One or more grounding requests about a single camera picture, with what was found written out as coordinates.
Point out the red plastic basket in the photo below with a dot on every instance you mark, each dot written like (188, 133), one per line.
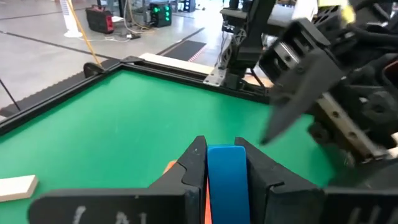
(207, 205)

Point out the blue rounded block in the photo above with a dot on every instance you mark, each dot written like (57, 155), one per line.
(228, 186)

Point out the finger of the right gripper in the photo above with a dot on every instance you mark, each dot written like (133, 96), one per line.
(298, 87)

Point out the black device with green lights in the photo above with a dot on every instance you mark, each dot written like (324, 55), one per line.
(161, 14)

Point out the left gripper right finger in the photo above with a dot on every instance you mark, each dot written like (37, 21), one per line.
(280, 199)

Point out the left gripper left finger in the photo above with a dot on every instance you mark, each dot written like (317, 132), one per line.
(174, 193)

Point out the red and black case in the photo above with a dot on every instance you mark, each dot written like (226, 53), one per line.
(99, 20)

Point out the black table frame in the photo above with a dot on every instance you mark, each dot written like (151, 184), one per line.
(186, 79)

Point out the green table mat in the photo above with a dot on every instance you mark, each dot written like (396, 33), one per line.
(124, 124)

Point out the black hazard-striped floor mat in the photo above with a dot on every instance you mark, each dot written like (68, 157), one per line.
(186, 49)

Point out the small natural wood block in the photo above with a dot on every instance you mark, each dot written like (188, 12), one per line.
(15, 187)

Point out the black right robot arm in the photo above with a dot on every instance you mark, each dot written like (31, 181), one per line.
(248, 46)

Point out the white stand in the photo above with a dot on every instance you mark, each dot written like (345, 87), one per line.
(71, 21)

